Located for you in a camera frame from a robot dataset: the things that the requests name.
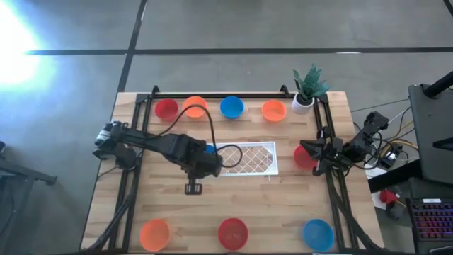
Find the black bar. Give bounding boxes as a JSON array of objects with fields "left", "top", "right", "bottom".
[{"left": 367, "top": 161, "right": 424, "bottom": 193}]

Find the black stand leg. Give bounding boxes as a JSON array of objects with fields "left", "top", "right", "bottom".
[{"left": 0, "top": 141, "right": 58, "bottom": 187}]

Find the black pole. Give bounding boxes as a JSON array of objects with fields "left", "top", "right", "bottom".
[{"left": 423, "top": 70, "right": 453, "bottom": 99}]

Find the black power adapter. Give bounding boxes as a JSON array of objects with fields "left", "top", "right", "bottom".
[{"left": 380, "top": 147, "right": 403, "bottom": 169}]

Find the black flat panel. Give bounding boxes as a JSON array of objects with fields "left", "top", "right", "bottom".
[{"left": 407, "top": 84, "right": 453, "bottom": 185}]

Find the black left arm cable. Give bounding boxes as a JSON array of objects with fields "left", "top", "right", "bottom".
[{"left": 155, "top": 104, "right": 244, "bottom": 169}]

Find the orange mini bowl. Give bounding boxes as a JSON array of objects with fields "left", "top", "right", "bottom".
[
  {"left": 261, "top": 98, "right": 287, "bottom": 123},
  {"left": 181, "top": 95, "right": 209, "bottom": 120},
  {"left": 139, "top": 218, "right": 171, "bottom": 253}
]

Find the green plant in white pot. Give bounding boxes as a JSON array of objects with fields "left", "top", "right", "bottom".
[{"left": 290, "top": 62, "right": 333, "bottom": 115}]

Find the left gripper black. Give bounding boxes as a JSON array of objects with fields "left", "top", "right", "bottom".
[{"left": 176, "top": 136, "right": 224, "bottom": 196}]

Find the white paper sheet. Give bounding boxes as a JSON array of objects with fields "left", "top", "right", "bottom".
[{"left": 364, "top": 165, "right": 389, "bottom": 180}]

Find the white lattice tray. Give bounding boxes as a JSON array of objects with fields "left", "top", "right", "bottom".
[{"left": 212, "top": 141, "right": 280, "bottom": 177}]

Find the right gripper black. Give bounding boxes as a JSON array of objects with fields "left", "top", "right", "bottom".
[{"left": 299, "top": 126, "right": 346, "bottom": 177}]

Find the small red object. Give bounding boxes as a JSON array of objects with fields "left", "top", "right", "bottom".
[{"left": 379, "top": 190, "right": 400, "bottom": 205}]

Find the small black device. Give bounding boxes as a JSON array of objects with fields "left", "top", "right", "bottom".
[{"left": 385, "top": 202, "right": 405, "bottom": 220}]

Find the red mini bowl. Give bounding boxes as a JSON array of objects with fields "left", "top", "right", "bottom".
[
  {"left": 154, "top": 98, "right": 180, "bottom": 122},
  {"left": 293, "top": 144, "right": 319, "bottom": 171},
  {"left": 217, "top": 217, "right": 249, "bottom": 251}
]

